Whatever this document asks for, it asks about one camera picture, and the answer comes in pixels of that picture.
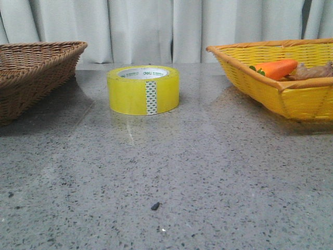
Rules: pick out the brown wicker basket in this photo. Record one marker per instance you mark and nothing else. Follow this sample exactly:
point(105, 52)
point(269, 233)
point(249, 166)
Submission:
point(30, 71)

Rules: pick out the brown ginger root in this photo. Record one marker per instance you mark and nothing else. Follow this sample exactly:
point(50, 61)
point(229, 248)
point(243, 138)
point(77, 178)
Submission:
point(304, 73)

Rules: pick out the small black debris piece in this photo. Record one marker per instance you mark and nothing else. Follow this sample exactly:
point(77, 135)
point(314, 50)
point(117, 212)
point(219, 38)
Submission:
point(155, 206)

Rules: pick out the white curtain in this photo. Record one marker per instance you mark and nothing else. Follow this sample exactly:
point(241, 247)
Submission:
point(159, 32)

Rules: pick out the yellow packing tape roll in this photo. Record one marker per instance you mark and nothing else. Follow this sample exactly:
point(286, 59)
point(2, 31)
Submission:
point(143, 90)

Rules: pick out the yellow woven basket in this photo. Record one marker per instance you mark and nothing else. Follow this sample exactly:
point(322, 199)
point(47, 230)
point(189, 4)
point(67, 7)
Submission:
point(310, 99)

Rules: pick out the orange toy carrot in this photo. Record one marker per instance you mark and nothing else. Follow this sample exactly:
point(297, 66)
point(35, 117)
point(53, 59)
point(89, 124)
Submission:
point(276, 70)

